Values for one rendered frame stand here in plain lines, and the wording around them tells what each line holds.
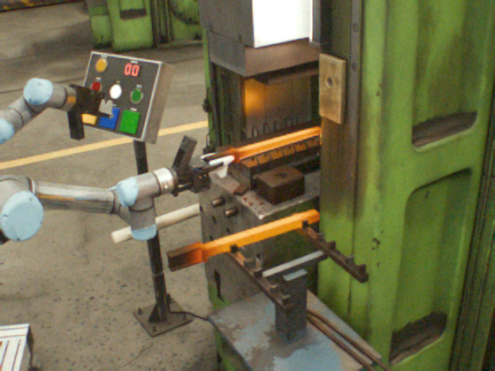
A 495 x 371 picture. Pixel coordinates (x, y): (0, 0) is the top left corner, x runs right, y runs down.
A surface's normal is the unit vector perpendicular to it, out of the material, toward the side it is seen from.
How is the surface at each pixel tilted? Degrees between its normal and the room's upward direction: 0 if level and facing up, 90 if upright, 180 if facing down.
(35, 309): 0
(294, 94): 90
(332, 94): 90
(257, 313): 0
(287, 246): 90
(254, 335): 0
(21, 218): 88
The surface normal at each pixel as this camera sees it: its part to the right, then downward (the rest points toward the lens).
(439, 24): 0.54, 0.36
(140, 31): 0.28, 0.45
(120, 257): -0.04, -0.88
